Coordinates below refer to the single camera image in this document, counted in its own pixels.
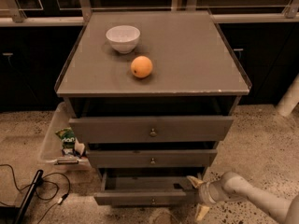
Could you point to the grey drawer cabinet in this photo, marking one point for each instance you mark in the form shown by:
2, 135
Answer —
194, 74

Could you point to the orange fruit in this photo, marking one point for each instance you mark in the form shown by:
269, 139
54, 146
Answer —
141, 66

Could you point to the grey bottom drawer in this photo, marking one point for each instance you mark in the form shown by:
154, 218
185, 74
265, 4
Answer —
145, 190

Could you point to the black bar on floor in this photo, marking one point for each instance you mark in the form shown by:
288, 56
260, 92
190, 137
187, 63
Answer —
28, 197

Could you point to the grey drawer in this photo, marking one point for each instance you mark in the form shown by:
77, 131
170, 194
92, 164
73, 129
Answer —
152, 158
145, 190
151, 129

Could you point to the grey middle drawer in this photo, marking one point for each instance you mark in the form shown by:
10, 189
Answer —
152, 158

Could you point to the white post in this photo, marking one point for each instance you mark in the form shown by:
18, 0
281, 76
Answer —
290, 99

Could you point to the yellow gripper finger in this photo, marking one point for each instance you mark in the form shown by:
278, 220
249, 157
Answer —
201, 211
196, 183

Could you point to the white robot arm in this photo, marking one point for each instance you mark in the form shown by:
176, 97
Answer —
232, 187

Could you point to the grey top drawer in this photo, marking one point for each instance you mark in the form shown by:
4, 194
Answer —
151, 129

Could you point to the metal railing frame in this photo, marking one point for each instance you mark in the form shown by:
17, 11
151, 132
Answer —
76, 12

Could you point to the white ceramic bowl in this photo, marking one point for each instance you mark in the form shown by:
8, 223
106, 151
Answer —
123, 38

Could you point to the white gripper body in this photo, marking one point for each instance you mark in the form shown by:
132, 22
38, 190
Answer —
205, 191

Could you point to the green snack bag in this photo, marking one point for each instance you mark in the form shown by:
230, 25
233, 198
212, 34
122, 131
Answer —
66, 135

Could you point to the clear plastic bin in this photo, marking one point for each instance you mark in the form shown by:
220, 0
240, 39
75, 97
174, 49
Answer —
51, 148

